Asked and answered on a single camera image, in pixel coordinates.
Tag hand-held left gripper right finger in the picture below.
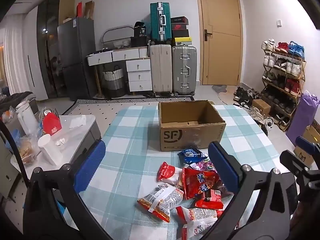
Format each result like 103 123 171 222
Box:
200 141 298 240

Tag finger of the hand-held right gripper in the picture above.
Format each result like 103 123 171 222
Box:
295 136 320 155
279 150 310 180

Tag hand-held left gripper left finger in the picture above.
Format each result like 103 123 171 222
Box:
23 140 113 240

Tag purple snack packet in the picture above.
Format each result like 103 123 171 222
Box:
191 158 218 171

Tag large red snack packet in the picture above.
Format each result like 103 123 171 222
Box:
181 166 224 200

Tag blue snack packet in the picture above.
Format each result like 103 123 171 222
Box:
177 148 208 165

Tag small red snack packet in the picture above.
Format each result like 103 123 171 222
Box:
194 189 224 210

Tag red and white snack packet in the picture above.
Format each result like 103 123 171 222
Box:
157 162 184 185

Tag white orange snack packet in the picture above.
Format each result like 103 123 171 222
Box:
175 206 218 240

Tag white red striped snack packet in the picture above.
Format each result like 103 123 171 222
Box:
137 183 184 223

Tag purple bag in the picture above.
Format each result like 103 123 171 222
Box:
286 91 320 143

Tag white side table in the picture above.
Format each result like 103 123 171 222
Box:
10 115 102 180

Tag white tissue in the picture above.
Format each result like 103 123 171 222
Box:
69 117 85 129

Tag white cup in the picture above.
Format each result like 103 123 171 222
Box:
37 134 63 166

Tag teal checked tablecloth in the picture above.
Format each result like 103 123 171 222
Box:
56 104 300 240

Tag red gift box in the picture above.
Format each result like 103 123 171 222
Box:
42 112 60 137

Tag small brown cardboard box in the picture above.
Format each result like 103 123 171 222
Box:
252 99 272 117

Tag clear plastic food bag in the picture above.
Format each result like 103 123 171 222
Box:
17 135 42 165

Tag pile of shoes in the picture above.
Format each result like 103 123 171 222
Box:
232 86 275 135

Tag grey door mat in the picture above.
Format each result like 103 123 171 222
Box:
212 84 234 98

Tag white kettle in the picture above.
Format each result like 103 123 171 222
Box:
15 102 38 135

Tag woven laundry basket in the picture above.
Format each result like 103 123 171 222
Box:
102 65 125 98

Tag wooden shoe rack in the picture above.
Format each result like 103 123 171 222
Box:
260 50 307 133

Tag blue sneakers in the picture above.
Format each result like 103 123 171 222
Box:
287 41 305 58

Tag dark cloth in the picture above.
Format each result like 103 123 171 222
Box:
0 91 38 115

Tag white drawer desk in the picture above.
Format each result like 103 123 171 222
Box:
87 47 153 98

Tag red sneakers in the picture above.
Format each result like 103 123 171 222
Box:
275 42 289 53

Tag white sneakers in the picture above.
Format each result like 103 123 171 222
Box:
261 39 276 52

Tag silver suitcase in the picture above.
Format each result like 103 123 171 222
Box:
171 45 198 97

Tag wooden door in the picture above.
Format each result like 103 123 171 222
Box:
195 0 244 86

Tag cream suitcase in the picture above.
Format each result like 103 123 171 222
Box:
149 44 173 97

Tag dark glass wardrobe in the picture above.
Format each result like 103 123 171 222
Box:
37 0 75 98

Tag grey refrigerator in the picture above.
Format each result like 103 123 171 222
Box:
57 17 97 100

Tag white curtain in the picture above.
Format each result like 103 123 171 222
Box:
4 17 28 95

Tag oval framed mirror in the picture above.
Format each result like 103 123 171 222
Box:
101 25 134 49

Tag black storage box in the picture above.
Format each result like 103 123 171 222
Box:
130 36 148 47

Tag yellow and black shoe box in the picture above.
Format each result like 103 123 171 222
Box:
172 37 192 47

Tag black paper bag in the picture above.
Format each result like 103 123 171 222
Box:
134 21 147 37

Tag teal suitcase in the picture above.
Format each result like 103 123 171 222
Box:
150 2 172 43

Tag brown paper bag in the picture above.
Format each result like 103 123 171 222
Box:
84 1 95 19

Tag black cable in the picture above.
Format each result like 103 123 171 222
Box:
0 124 33 180

